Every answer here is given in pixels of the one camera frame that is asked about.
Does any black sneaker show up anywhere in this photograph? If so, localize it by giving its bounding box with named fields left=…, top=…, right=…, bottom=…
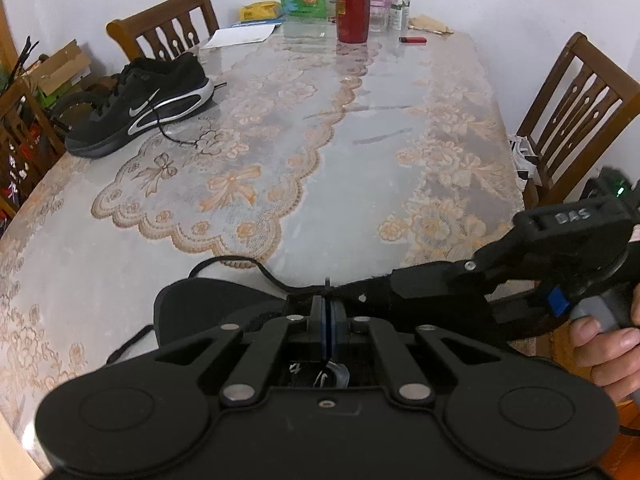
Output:
left=65, top=52, right=215, bottom=159
left=153, top=264, right=451, bottom=347

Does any floral lace tablecloth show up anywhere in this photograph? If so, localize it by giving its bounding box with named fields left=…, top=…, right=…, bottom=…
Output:
left=1, top=24, right=523, bottom=469

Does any person's right hand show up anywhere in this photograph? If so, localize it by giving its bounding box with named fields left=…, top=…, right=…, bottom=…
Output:
left=570, top=286, right=640, bottom=403

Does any brown wooden chair near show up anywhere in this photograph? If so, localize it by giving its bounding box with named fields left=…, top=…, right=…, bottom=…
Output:
left=516, top=32, right=639, bottom=209

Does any red lighter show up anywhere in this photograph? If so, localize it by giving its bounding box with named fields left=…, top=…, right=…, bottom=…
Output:
left=399, top=36, right=427, bottom=44

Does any yellow packet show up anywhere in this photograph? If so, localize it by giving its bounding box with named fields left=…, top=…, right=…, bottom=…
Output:
left=239, top=0, right=282, bottom=23

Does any red liquor bottle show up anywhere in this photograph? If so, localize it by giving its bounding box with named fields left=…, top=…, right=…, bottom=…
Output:
left=335, top=0, right=370, bottom=44

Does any black bicycle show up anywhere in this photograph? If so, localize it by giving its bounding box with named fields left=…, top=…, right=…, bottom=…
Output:
left=1, top=36, right=115, bottom=131

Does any brown wooden chair right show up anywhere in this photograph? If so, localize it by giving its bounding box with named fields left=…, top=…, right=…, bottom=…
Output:
left=106, top=0, right=219, bottom=61

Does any cardboard box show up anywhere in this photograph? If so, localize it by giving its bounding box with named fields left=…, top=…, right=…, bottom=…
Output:
left=28, top=40, right=91, bottom=96

